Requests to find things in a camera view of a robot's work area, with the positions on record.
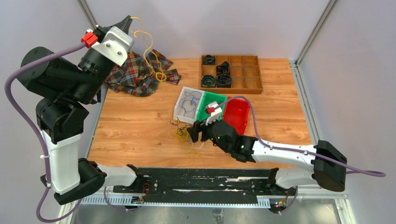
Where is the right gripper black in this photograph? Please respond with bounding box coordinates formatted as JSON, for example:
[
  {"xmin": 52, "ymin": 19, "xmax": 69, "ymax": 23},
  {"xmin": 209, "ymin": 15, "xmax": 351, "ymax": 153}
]
[{"xmin": 187, "ymin": 114, "xmax": 230, "ymax": 154}]

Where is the brown wire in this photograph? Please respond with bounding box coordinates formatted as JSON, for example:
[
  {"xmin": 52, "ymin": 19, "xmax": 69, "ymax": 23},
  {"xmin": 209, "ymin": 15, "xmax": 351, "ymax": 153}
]
[{"xmin": 170, "ymin": 119, "xmax": 192, "ymax": 141}]

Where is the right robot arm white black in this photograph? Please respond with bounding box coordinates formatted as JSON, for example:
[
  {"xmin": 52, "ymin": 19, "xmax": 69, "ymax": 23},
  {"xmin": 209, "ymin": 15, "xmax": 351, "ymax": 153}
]
[{"xmin": 187, "ymin": 120, "xmax": 347, "ymax": 195}]

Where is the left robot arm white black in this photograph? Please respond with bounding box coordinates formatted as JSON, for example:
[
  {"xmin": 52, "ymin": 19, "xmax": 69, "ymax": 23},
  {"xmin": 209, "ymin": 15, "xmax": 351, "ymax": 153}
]
[{"xmin": 17, "ymin": 16, "xmax": 143, "ymax": 205}]

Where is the white plastic bin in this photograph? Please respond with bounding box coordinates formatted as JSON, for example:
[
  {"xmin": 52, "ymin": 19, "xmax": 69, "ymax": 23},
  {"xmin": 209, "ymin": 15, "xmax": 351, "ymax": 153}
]
[{"xmin": 173, "ymin": 86, "xmax": 205, "ymax": 124}]

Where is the green plastic bin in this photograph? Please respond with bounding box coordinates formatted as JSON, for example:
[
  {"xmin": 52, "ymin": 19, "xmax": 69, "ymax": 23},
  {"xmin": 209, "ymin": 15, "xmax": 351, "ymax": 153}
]
[{"xmin": 196, "ymin": 91, "xmax": 227, "ymax": 121}]

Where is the red plastic bin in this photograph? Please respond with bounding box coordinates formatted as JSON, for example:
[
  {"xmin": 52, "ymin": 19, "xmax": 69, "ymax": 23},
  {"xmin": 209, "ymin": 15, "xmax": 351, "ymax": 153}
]
[{"xmin": 222, "ymin": 98, "xmax": 250, "ymax": 134}]

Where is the rolled belt bottom left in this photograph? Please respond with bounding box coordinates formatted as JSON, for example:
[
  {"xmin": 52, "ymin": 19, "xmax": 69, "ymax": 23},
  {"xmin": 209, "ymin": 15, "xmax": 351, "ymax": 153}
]
[{"xmin": 201, "ymin": 74, "xmax": 216, "ymax": 88}]

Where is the rolled belt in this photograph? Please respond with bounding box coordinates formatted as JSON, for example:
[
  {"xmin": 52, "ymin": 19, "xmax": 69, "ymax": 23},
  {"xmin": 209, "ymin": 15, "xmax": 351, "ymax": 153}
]
[
  {"xmin": 215, "ymin": 74, "xmax": 233, "ymax": 88},
  {"xmin": 201, "ymin": 74, "xmax": 216, "ymax": 88},
  {"xmin": 202, "ymin": 55, "xmax": 216, "ymax": 65},
  {"xmin": 216, "ymin": 61, "xmax": 230, "ymax": 75}
]

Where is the plaid cloth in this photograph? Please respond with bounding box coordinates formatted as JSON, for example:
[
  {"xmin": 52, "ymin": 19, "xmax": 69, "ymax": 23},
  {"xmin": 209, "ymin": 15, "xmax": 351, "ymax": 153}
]
[{"xmin": 105, "ymin": 49, "xmax": 181, "ymax": 97}]

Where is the rolled belt bottom right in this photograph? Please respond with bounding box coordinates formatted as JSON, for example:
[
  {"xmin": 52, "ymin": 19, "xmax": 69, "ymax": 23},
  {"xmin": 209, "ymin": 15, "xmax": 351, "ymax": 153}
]
[{"xmin": 215, "ymin": 74, "xmax": 233, "ymax": 88}]

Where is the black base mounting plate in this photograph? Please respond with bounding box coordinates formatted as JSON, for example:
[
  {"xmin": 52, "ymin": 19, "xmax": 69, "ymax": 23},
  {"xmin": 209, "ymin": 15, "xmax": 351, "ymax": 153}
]
[{"xmin": 107, "ymin": 168, "xmax": 294, "ymax": 204}]

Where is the rolled belt middle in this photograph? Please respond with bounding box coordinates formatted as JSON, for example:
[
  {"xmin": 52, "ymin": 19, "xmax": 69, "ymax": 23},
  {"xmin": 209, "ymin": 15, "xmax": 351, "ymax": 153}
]
[{"xmin": 216, "ymin": 61, "xmax": 230, "ymax": 75}]

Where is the rolled belt top left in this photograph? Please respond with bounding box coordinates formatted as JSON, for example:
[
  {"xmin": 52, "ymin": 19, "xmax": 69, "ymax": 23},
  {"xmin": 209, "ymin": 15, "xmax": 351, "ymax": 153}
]
[{"xmin": 202, "ymin": 55, "xmax": 216, "ymax": 65}]

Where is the wooden compartment tray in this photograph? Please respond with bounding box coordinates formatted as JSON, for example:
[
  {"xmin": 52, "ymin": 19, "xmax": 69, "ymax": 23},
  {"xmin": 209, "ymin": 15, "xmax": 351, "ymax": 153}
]
[{"xmin": 198, "ymin": 55, "xmax": 263, "ymax": 94}]

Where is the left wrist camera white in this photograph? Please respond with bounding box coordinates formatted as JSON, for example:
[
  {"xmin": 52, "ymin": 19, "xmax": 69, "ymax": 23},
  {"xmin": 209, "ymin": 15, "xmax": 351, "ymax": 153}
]
[{"xmin": 92, "ymin": 26, "xmax": 134, "ymax": 66}]

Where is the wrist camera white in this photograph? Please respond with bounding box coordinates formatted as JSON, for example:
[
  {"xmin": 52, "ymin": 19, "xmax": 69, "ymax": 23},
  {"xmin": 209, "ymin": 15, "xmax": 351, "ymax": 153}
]
[
  {"xmin": 205, "ymin": 101, "xmax": 222, "ymax": 126},
  {"xmin": 92, "ymin": 26, "xmax": 134, "ymax": 66}
]

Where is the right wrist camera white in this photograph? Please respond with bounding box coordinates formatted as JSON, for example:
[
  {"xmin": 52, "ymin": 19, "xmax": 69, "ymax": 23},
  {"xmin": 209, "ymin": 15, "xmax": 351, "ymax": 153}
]
[{"xmin": 205, "ymin": 101, "xmax": 222, "ymax": 126}]

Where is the blue wire in white bin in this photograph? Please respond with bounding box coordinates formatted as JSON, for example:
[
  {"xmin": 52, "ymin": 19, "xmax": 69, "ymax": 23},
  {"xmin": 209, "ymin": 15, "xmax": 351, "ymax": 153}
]
[{"xmin": 177, "ymin": 90, "xmax": 202, "ymax": 118}]

